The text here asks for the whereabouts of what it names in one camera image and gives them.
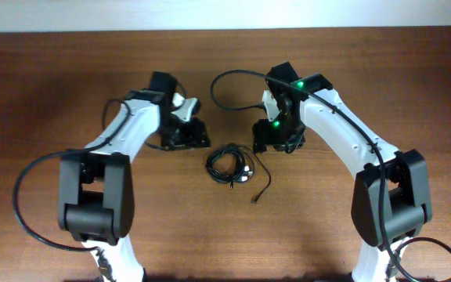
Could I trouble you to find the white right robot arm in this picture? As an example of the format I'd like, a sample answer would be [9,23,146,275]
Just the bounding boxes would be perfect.
[253,67,432,281]

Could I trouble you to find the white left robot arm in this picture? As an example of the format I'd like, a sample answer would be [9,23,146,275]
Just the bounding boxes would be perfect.
[58,91,209,281]

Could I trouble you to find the black cable bundle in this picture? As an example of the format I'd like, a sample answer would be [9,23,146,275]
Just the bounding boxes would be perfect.
[204,143,256,191]

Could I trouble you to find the black thin USB cable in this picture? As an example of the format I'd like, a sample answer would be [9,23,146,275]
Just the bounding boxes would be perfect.
[240,145,272,204]

